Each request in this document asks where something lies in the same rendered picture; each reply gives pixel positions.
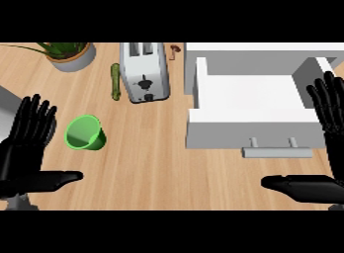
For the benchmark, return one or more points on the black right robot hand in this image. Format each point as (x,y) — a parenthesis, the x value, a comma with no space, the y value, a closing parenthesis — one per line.
(343,154)

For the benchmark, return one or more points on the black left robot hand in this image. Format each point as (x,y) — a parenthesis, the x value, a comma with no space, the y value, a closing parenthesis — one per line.
(20,164)

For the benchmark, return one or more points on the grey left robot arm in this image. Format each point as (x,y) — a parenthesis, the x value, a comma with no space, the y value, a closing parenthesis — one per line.
(21,202)

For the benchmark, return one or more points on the green cup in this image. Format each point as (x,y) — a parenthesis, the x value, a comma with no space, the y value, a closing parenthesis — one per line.
(86,132)

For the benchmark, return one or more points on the white drawer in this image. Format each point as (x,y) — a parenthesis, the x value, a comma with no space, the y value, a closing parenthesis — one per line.
(258,108)

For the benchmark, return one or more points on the green cucumber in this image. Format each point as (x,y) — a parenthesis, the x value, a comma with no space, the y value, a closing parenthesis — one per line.
(116,81)

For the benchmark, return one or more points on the white cabinet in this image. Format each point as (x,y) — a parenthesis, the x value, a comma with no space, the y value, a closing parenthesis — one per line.
(272,57)

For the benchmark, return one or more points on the potted green plant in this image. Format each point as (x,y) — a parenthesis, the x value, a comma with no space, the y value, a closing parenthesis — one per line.
(65,54)

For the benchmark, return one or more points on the silver toaster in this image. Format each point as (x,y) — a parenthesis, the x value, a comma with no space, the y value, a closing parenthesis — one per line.
(145,72)

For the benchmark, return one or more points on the small brown utensil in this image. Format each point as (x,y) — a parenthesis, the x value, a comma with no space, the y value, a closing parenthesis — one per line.
(173,51)

